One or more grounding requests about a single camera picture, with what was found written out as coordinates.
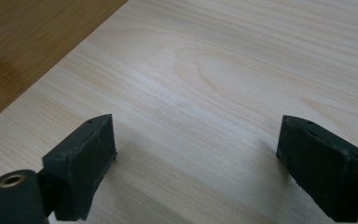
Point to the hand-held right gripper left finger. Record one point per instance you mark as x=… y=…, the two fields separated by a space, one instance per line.
x=80 y=161

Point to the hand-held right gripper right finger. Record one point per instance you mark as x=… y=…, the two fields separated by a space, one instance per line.
x=323 y=168

